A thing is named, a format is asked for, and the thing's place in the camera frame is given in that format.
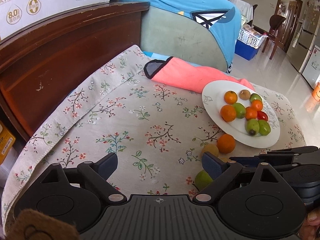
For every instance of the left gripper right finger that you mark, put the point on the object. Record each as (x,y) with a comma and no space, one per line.
(222,175)

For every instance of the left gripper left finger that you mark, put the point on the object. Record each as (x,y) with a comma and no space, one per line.
(95,176)

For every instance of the green fruit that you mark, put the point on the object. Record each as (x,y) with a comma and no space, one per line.
(254,97)
(252,127)
(240,110)
(264,127)
(202,180)

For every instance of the brown kiwi hidden small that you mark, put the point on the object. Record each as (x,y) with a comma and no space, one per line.
(211,148)

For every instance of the small orange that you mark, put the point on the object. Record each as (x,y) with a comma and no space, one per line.
(226,144)

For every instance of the red cherry tomato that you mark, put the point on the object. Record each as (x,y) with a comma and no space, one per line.
(262,116)

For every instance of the large orange top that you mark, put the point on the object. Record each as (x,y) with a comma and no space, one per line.
(230,97)

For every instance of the brown kiwi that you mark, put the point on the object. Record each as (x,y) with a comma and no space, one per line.
(225,159)
(244,94)

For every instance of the green fruit bottom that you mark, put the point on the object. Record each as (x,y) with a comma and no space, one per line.
(254,97)

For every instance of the person left hand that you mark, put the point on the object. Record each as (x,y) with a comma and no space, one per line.
(310,227)

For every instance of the orange smiley bucket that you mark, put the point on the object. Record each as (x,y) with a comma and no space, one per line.
(316,92)

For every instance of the white ceramic plate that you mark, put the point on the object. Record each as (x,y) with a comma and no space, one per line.
(213,100)

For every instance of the floral tablecloth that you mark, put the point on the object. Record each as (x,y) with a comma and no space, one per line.
(156,130)

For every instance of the brown knitted sleeve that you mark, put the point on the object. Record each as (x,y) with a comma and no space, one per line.
(31,224)

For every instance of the yellow cardboard box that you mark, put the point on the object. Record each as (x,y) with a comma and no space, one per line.
(7,139)

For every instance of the pink folded towel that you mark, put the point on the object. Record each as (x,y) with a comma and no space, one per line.
(177,73)

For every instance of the houndstooth sofa cover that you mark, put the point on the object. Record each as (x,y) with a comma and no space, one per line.
(229,69)

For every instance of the dark wooden cabinet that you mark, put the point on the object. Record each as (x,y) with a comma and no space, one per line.
(41,65)

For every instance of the silver refrigerator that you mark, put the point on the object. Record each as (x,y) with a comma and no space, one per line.
(305,54)

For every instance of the blue plastic bin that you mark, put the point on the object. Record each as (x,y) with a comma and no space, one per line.
(245,51)

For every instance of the white plastic basket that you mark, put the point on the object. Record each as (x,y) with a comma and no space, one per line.
(251,39)

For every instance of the dark wooden chair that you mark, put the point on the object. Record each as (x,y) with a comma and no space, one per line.
(276,24)

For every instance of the blue garment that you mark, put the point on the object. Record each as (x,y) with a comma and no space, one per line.
(221,17)

